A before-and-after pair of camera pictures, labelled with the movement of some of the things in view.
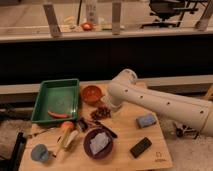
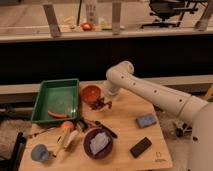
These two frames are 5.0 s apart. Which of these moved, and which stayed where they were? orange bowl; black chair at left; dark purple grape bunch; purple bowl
Moved: dark purple grape bunch
Stayed: orange bowl; black chair at left; purple bowl
